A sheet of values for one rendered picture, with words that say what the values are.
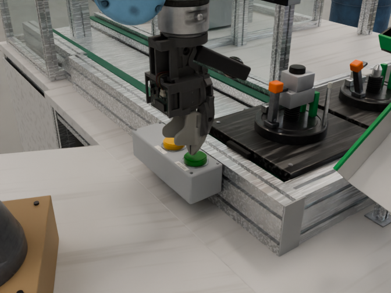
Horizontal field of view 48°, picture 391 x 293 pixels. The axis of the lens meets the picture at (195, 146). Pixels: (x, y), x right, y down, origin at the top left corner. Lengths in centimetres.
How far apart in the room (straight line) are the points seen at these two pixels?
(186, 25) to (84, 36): 114
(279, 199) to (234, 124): 25
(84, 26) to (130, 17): 128
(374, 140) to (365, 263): 20
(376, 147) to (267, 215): 19
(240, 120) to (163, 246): 31
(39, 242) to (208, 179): 29
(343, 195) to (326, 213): 4
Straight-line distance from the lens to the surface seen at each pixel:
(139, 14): 47
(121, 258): 74
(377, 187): 68
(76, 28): 173
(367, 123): 95
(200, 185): 76
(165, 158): 79
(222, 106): 110
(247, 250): 75
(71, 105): 129
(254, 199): 74
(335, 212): 81
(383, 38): 63
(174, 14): 64
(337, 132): 89
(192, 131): 72
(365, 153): 70
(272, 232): 73
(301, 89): 83
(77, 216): 84
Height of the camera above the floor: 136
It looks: 29 degrees down
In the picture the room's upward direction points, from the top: straight up
